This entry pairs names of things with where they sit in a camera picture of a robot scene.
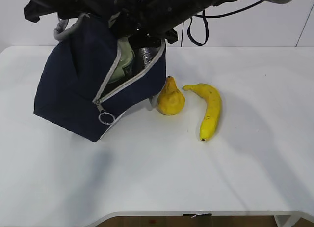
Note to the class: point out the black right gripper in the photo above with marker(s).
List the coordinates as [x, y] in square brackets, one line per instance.
[142, 22]

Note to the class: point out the green lid glass container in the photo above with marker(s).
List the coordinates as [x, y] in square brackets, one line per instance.
[125, 63]

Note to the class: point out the yellow pear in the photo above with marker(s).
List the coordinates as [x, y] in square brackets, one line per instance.
[170, 100]

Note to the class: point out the navy lunch bag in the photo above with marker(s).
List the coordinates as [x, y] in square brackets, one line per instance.
[74, 91]

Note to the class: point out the yellow banana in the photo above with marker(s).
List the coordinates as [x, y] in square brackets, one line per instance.
[212, 114]

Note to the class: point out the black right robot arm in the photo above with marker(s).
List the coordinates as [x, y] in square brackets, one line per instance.
[187, 9]

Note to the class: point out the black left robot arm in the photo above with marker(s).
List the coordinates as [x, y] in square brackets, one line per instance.
[66, 9]

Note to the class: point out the white table leg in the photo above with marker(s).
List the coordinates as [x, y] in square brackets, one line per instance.
[286, 220]

